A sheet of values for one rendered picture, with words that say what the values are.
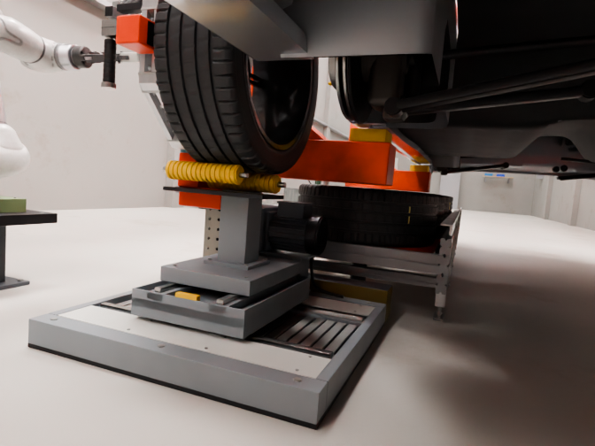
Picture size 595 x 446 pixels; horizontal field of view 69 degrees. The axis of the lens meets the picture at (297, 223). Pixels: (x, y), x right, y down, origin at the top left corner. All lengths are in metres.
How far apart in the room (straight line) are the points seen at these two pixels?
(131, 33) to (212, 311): 0.73
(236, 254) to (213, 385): 0.47
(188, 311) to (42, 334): 0.39
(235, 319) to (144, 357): 0.23
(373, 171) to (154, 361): 1.02
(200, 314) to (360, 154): 0.87
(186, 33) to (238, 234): 0.59
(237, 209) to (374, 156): 0.59
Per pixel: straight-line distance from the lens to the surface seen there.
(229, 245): 1.39
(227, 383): 1.03
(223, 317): 1.17
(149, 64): 1.34
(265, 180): 1.36
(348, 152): 1.71
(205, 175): 1.32
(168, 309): 1.26
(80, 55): 1.78
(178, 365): 1.09
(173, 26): 1.22
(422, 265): 1.77
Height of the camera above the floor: 0.49
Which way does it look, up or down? 5 degrees down
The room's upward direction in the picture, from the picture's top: 5 degrees clockwise
